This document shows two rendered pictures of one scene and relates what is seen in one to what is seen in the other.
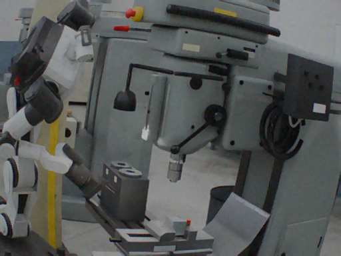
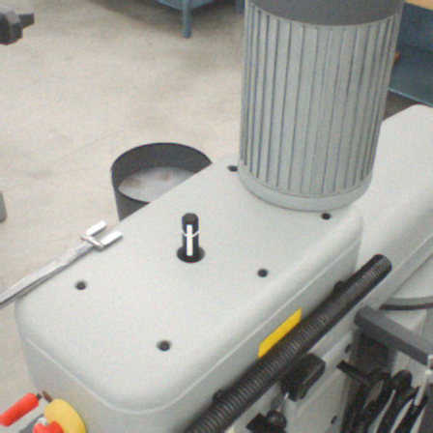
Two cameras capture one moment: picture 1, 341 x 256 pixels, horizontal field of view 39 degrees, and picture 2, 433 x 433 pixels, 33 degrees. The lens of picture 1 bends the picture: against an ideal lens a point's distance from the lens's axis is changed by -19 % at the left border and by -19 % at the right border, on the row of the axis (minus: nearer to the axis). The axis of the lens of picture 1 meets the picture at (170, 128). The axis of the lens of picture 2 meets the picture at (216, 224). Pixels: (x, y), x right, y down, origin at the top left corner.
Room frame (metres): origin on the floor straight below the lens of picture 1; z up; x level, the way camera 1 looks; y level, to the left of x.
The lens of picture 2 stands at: (1.26, 0.20, 2.52)
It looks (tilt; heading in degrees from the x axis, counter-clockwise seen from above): 39 degrees down; 338
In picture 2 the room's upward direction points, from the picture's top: 1 degrees clockwise
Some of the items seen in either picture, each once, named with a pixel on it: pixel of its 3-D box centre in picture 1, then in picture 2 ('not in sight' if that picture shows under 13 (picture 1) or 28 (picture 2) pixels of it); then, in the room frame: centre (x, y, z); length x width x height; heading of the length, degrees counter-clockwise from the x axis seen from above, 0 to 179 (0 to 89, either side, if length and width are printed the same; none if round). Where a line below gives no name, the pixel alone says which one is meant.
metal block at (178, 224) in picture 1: (174, 225); not in sight; (1.87, -0.07, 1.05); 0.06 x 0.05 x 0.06; 27
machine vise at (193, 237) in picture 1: (165, 238); not in sight; (1.85, -0.04, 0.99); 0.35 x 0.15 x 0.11; 117
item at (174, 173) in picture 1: (174, 171); not in sight; (1.93, -0.04, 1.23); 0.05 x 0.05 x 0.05
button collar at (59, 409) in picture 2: (136, 14); (65, 422); (1.82, 0.17, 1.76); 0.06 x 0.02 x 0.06; 27
